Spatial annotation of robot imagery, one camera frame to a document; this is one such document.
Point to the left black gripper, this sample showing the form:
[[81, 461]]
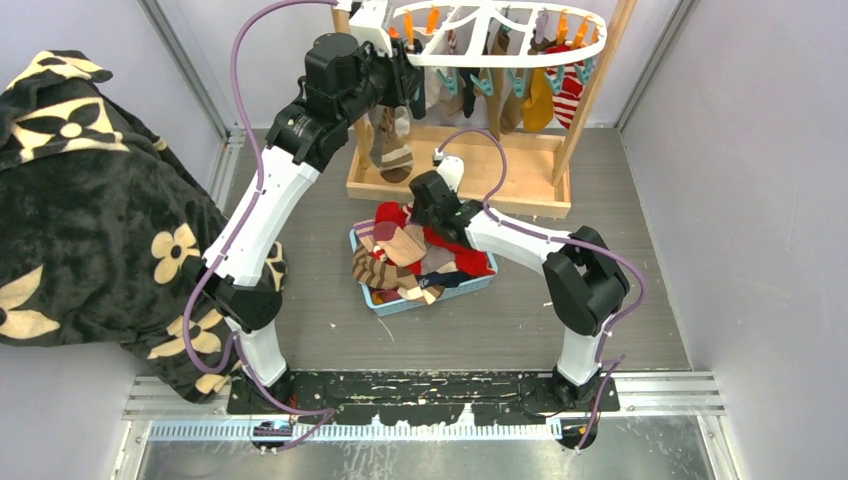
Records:
[[406, 77]]

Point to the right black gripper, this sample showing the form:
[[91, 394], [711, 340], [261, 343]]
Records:
[[419, 216]]

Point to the beige maroon-toe sock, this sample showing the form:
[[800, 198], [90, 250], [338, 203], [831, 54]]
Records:
[[401, 240]]

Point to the white oval clip hanger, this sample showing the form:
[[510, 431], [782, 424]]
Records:
[[542, 34]]

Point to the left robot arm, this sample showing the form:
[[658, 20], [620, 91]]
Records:
[[344, 79]]

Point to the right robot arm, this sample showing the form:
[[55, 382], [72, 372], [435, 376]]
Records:
[[586, 285]]

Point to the grey white hanging sock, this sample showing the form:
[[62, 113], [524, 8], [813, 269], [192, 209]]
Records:
[[382, 121]]

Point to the brown striped hanging sock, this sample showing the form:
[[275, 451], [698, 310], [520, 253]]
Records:
[[397, 159]]

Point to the grey sock in basket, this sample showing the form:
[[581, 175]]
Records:
[[438, 260]]

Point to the red sock in basket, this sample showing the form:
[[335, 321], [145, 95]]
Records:
[[468, 260]]

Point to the black hanging sock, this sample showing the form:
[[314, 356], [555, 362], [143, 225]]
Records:
[[468, 90]]

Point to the purple striped beige sock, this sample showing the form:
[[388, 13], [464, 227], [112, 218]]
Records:
[[363, 232]]

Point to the brown beige striped sock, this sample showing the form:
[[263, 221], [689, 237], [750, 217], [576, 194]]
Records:
[[379, 275]]

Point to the mustard yellow hanging sock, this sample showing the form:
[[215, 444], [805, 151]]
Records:
[[537, 108]]

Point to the red white striped sock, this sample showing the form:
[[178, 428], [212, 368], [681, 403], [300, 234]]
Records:
[[567, 100]]

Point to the black floral blanket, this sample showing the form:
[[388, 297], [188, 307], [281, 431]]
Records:
[[98, 219]]

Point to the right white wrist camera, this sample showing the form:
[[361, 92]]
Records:
[[451, 168]]

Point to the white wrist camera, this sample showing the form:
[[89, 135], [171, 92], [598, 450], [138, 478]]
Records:
[[369, 24], [451, 168]]

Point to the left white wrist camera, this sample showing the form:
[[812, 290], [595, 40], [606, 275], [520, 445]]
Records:
[[369, 24]]

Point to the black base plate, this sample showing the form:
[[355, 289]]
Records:
[[439, 398]]

